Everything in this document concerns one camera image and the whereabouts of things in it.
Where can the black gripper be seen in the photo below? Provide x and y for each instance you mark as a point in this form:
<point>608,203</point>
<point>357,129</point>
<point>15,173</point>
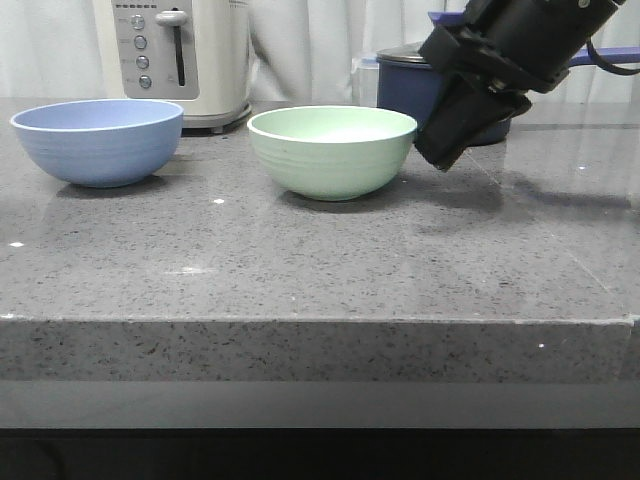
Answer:
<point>465,106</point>

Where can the green bowl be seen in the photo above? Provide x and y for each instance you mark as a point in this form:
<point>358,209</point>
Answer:
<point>332,152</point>

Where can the blue bowl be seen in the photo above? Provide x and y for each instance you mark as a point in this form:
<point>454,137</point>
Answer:
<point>100,143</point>

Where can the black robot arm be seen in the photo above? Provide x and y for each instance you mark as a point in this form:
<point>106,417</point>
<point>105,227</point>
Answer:
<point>544,35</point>

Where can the dark blue saucepan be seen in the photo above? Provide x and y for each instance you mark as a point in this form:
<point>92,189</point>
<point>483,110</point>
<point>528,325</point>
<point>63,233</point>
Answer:
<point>409,85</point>

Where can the glass pot lid blue knob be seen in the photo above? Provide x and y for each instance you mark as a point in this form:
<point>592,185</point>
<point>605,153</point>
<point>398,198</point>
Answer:
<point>440,20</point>

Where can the clear plastic container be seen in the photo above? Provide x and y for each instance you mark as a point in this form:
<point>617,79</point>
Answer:
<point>364,76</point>

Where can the white curtain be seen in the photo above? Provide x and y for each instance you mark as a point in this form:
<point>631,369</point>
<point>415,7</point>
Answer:
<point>302,51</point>

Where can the cream white toaster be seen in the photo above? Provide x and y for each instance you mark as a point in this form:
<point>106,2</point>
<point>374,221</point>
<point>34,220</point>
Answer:
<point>193,53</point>

